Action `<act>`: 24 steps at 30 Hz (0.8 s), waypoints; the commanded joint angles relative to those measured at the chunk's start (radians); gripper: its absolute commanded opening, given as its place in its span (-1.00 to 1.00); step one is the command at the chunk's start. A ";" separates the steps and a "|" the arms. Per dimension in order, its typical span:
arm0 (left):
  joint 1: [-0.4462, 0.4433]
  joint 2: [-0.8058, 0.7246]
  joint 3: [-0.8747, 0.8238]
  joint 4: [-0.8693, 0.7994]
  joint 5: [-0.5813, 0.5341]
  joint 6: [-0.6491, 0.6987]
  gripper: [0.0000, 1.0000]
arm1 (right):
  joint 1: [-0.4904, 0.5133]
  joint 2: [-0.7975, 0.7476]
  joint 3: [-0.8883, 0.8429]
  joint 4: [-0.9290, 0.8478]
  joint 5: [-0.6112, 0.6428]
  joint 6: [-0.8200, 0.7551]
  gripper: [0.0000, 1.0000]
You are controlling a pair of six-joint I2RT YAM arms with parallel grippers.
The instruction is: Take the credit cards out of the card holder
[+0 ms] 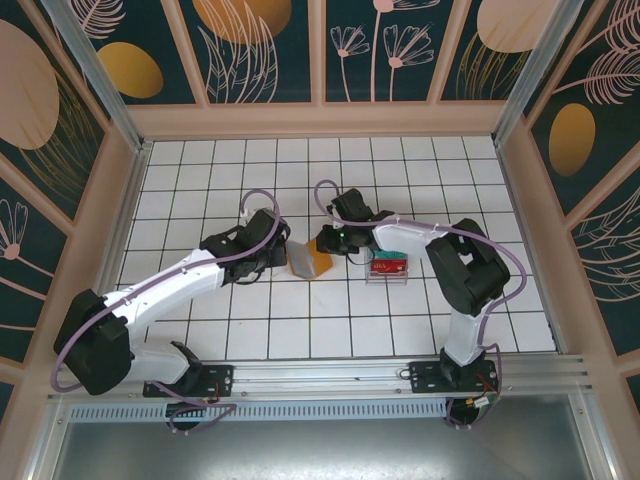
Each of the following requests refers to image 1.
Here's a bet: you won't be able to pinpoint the aluminium table edge strip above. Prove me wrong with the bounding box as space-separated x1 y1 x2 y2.
493 141 569 354
99 141 153 314

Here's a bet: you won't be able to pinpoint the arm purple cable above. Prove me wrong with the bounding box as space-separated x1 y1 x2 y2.
314 179 526 431
52 188 291 435

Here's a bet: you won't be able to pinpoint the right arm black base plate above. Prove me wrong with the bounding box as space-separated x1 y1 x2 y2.
408 359 501 394

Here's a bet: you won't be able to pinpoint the orange card holder clear sleeves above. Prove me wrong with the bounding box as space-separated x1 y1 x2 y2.
287 238 335 280

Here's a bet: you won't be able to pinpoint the red card box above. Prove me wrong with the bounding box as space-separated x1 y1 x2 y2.
371 251 410 275

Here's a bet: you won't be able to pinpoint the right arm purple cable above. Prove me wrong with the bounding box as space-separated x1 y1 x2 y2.
314 179 526 431

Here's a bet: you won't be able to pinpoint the grey slotted cable duct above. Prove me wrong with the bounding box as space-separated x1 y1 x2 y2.
67 399 451 424

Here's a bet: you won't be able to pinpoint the aluminium mounting rail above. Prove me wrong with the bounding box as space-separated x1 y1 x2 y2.
47 353 596 401

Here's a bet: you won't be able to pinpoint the aluminium frame post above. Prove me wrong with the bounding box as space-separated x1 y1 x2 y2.
491 0 597 147
42 0 153 154

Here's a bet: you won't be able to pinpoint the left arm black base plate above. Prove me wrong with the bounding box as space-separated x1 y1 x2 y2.
142 363 236 399

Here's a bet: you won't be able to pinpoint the clear acrylic card stand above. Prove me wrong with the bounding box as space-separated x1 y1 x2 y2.
363 249 412 287

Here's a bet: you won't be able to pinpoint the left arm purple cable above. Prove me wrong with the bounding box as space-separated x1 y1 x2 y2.
52 188 291 435

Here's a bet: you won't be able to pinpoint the grey metal sheet panel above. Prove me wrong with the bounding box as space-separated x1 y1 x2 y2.
29 392 616 480

